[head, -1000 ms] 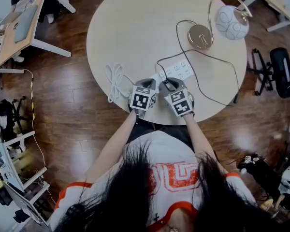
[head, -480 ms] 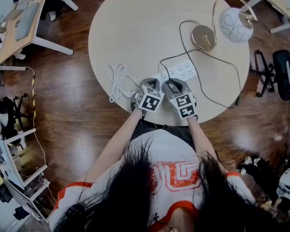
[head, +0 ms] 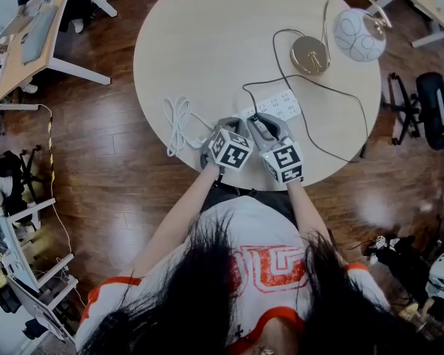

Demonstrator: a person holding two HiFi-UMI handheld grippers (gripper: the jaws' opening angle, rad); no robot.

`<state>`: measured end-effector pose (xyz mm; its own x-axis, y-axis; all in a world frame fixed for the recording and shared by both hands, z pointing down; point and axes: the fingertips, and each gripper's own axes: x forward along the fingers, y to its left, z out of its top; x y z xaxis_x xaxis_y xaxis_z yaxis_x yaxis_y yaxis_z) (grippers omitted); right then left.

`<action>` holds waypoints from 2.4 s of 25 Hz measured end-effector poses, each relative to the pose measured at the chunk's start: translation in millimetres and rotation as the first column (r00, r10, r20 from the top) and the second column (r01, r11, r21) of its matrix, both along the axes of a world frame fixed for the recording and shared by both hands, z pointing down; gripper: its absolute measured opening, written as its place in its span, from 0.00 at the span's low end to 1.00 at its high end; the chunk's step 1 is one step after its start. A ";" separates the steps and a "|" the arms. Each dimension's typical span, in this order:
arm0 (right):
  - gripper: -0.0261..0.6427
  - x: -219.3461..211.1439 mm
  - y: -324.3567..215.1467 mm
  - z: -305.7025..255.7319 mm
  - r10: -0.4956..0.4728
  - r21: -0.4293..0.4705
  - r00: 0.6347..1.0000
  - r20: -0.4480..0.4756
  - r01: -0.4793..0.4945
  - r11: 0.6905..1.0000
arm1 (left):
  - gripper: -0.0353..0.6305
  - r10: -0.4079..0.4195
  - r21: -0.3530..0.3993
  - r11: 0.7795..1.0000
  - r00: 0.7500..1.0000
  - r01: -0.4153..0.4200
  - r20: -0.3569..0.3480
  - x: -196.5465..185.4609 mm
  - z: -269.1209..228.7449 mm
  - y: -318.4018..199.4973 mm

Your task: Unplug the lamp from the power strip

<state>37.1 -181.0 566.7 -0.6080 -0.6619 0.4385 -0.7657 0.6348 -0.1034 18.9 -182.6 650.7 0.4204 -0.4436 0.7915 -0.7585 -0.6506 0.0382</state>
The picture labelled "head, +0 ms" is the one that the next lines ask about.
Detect thin white floor cable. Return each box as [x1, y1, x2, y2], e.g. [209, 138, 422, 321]
[35, 103, 77, 258]

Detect wooden desk with white legs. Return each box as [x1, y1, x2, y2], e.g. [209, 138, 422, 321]
[0, 0, 118, 112]
[365, 0, 444, 49]

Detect yellow and black floor strip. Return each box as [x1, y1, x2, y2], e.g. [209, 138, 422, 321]
[47, 113, 57, 185]

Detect grey desk mat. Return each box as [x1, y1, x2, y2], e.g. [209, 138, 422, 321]
[21, 4, 59, 66]

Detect gold lamp with white globe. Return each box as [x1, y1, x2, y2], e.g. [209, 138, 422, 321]
[289, 0, 394, 76]

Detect black shorts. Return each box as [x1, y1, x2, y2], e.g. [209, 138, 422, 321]
[201, 182, 300, 231]

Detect black office chair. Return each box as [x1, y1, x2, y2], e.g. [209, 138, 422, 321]
[0, 144, 48, 217]
[382, 71, 444, 152]

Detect person's right forearm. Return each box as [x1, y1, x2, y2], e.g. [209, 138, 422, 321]
[285, 178, 336, 246]

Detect black lamp cable with plug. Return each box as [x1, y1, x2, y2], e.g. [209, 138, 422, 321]
[241, 28, 370, 163]

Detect person's left forearm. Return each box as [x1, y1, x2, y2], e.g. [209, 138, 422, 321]
[129, 163, 225, 279]

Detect white and orange t-shirt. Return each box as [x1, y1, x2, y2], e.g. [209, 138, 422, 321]
[75, 195, 393, 355]

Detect white desk frame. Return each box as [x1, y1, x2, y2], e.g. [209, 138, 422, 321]
[0, 197, 80, 344]

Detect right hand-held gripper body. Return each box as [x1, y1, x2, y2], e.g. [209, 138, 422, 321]
[257, 135, 306, 186]

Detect white power strip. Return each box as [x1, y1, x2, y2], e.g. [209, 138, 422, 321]
[232, 89, 302, 124]

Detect white power strip cable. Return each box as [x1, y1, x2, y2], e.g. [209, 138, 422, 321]
[162, 95, 216, 158]

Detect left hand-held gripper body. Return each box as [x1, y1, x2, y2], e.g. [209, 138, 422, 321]
[199, 123, 255, 180]

